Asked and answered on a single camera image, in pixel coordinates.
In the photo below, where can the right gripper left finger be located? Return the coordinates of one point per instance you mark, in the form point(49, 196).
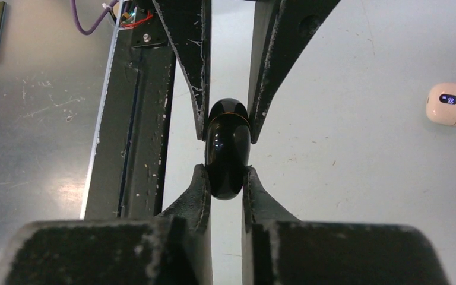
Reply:
point(173, 247)

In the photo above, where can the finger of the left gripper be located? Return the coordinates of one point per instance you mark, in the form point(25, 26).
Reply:
point(188, 28)
point(282, 30)

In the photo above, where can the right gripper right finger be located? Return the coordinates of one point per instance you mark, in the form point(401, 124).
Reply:
point(278, 248)

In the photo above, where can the black earbud charging case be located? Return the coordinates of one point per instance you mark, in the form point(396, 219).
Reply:
point(227, 147)

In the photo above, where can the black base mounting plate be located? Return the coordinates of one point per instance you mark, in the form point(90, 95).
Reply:
point(127, 167)

